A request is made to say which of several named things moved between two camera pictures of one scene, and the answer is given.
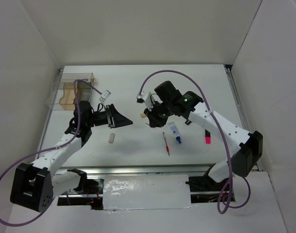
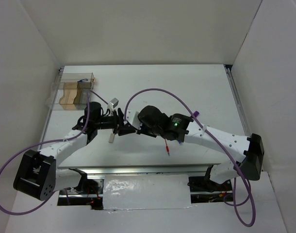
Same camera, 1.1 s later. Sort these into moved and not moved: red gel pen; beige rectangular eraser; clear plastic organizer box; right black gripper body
Moved: right black gripper body
Not moved: red gel pen; beige rectangular eraser; clear plastic organizer box
